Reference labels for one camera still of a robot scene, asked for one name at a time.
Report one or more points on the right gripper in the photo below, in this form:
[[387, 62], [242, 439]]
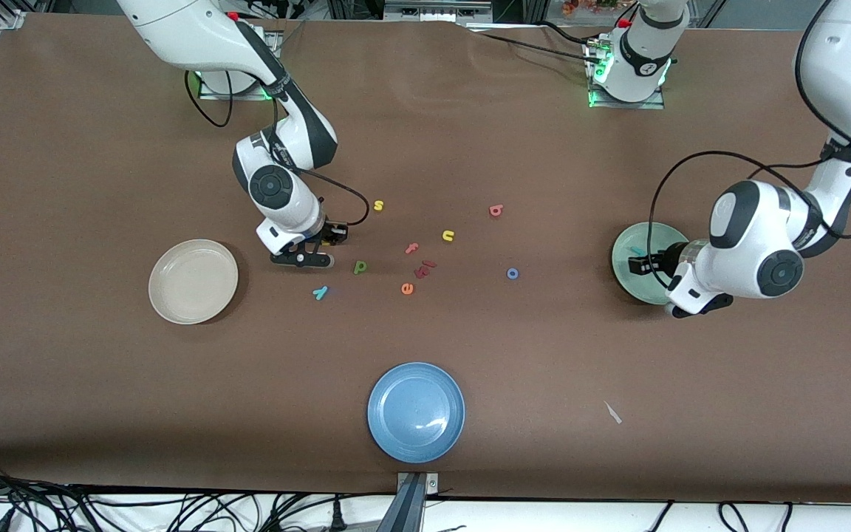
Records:
[[329, 233]]

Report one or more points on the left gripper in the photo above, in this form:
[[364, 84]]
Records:
[[666, 261]]

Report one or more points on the green letter d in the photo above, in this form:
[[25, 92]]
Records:
[[360, 267]]

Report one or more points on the teal letter y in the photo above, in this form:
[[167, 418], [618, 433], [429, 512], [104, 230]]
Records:
[[320, 292]]

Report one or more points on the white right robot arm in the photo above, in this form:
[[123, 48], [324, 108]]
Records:
[[196, 37]]

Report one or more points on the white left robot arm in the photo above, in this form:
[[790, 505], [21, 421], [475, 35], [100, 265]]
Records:
[[728, 266]]

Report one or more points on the green round plate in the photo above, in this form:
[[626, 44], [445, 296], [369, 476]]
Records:
[[629, 284]]

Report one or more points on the beige round plate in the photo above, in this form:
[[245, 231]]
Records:
[[193, 281]]

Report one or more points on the white paper scrap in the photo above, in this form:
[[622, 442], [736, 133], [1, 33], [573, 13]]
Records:
[[612, 412]]

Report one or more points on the blue round plate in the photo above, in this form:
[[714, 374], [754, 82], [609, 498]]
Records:
[[416, 412]]

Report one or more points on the grey power strip box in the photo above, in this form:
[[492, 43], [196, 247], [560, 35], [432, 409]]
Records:
[[436, 11]]

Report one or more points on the orange dried flowers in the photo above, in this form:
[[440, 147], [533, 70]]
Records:
[[588, 6]]

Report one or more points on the grey support beam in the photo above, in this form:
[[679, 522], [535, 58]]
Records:
[[405, 513]]

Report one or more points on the brown table cover sheet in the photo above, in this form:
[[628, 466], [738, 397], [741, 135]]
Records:
[[100, 406]]

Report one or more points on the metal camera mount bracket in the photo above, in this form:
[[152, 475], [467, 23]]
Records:
[[418, 482]]

